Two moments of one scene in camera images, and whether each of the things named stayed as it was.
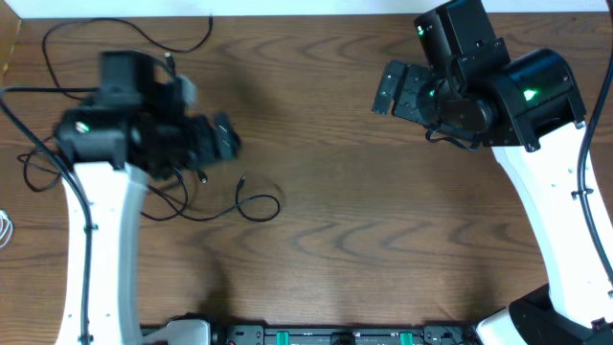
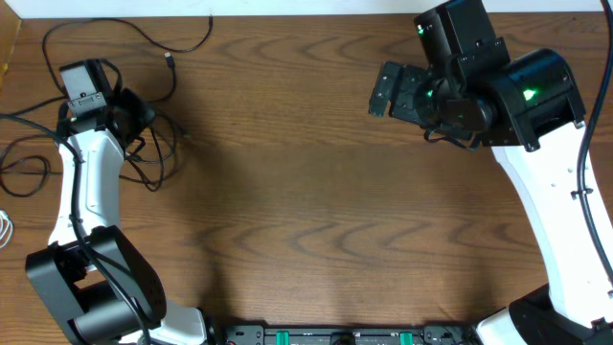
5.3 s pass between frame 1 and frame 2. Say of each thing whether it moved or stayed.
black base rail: stayed
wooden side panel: stayed
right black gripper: stayed
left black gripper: moved
